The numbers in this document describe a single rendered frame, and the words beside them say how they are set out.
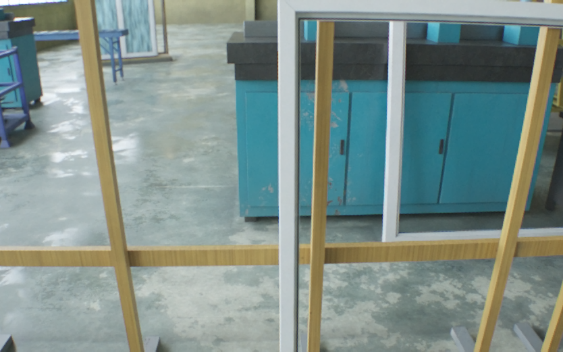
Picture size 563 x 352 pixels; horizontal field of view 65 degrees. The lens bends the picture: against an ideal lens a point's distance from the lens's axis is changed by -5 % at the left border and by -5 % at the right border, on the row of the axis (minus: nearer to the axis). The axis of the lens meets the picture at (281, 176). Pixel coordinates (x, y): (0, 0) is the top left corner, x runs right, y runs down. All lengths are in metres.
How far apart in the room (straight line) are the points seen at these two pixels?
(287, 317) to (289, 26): 0.88
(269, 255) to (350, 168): 1.44
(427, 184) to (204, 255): 1.89
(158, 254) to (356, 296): 1.17
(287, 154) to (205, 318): 1.23
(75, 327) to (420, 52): 2.38
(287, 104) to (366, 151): 1.72
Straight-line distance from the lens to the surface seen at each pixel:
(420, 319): 2.41
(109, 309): 2.52
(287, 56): 1.30
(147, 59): 10.70
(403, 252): 1.75
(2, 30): 6.93
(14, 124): 5.69
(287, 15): 1.31
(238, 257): 1.68
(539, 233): 3.30
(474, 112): 3.14
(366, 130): 2.94
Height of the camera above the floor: 1.48
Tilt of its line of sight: 22 degrees down
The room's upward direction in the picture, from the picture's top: straight up
